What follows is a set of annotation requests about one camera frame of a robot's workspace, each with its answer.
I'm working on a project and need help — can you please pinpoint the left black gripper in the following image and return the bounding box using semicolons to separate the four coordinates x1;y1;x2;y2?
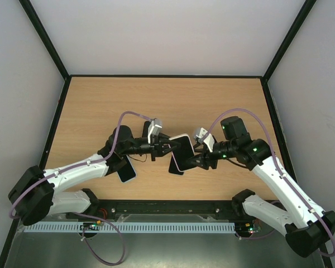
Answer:
121;133;180;162

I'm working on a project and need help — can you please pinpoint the beige phone case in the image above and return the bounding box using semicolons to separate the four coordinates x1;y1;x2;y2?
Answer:
169;133;196;172

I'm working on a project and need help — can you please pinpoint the black phone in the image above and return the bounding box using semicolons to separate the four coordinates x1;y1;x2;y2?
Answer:
168;155;184;176

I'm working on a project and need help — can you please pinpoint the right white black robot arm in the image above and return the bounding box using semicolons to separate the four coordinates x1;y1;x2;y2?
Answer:
188;116;335;257

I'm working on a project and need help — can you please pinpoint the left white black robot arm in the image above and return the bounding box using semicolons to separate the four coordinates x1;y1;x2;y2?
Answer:
8;125;181;226

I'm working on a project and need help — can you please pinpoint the black phone case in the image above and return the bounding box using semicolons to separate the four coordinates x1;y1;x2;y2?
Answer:
142;121;151;137

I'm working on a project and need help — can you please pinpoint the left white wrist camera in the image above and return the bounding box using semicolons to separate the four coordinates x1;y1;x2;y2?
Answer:
147;118;162;144

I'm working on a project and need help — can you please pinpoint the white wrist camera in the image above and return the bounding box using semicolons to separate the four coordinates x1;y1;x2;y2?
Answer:
193;127;216;152
147;118;162;144

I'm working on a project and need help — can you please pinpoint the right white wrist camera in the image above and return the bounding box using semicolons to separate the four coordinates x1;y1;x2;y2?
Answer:
193;127;216;152

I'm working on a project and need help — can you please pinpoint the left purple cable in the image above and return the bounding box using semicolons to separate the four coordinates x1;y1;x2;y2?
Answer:
10;111;154;265

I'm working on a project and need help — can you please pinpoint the purple cable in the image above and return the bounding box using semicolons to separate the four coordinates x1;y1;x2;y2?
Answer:
10;111;154;265
199;108;335;258

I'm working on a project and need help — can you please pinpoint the black mounting rail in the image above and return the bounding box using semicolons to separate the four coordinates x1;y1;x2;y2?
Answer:
65;199;313;223

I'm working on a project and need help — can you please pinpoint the light blue slotted cable duct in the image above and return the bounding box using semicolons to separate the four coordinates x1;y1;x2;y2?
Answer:
23;222;235;234

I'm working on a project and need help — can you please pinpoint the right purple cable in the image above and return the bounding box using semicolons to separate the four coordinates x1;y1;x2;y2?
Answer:
199;108;335;258

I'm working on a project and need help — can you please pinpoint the black aluminium frame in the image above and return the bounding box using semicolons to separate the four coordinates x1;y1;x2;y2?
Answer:
0;1;335;267

